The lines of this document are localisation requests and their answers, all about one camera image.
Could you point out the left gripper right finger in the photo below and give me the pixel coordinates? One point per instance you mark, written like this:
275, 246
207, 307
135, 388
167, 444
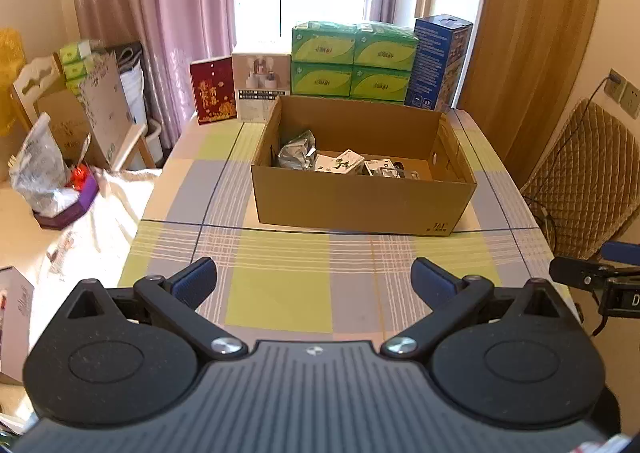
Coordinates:
454, 301

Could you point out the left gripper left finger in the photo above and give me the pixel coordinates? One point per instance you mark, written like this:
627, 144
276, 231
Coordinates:
172, 305

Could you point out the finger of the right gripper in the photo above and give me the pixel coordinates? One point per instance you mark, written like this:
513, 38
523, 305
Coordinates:
621, 252
581, 274

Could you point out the white medicine box green bird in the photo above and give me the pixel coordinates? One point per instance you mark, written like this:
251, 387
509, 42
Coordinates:
347, 163

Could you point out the silver green foil bag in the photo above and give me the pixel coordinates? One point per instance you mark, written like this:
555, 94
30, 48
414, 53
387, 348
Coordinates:
299, 153

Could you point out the checkered tablecloth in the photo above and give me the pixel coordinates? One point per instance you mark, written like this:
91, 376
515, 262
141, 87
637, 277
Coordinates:
286, 283

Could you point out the white box at left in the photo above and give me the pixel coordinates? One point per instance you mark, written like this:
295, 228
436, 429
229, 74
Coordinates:
16, 307

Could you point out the printed plastic bag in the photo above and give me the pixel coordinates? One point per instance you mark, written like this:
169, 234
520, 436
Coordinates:
38, 172

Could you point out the brown cardboard box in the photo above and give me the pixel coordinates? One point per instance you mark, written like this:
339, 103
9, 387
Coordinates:
422, 140

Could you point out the brown paper gift bag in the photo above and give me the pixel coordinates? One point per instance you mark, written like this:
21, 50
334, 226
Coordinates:
100, 111

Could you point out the red greeting card box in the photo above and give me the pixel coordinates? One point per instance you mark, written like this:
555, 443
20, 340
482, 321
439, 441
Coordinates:
213, 89

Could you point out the white product box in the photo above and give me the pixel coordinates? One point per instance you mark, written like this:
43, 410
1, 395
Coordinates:
259, 79

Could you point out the green tissue pack stack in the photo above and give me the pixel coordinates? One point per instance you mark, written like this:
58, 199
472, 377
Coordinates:
365, 61

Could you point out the blue milk carton box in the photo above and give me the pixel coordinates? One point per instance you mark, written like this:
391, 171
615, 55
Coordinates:
443, 42

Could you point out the orange brown curtain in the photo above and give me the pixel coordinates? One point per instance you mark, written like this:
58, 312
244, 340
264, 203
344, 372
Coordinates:
524, 63

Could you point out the yellow plastic bag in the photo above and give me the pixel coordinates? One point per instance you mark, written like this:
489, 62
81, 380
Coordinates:
12, 61

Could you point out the pink curtain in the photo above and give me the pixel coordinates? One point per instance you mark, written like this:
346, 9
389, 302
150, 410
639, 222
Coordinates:
173, 33

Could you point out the wall power socket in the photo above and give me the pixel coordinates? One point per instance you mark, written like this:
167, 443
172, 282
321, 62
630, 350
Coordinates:
623, 93

